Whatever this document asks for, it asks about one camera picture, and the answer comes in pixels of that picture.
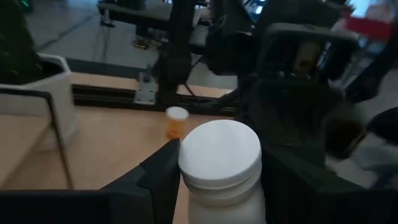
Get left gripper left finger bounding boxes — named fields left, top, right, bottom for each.
left=101, top=139, right=182, bottom=224

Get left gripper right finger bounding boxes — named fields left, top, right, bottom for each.
left=262, top=148, right=374, bottom=224

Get large white medicine bottle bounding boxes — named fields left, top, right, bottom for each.
left=177, top=119, right=267, bottom=224

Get orange pill vial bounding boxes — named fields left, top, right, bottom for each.
left=165, top=106, right=190, bottom=140

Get white planter pot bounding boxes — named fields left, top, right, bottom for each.
left=0, top=52, right=78, bottom=152

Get green cactus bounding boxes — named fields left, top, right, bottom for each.
left=0, top=0, right=47, bottom=85

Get silver metal bracket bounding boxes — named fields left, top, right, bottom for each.
left=133, top=72, right=157, bottom=106

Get wooden shelf black frame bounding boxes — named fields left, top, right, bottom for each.
left=0, top=86, right=75, bottom=191

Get black metal table frame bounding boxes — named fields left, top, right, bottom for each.
left=67, top=0, right=239, bottom=118

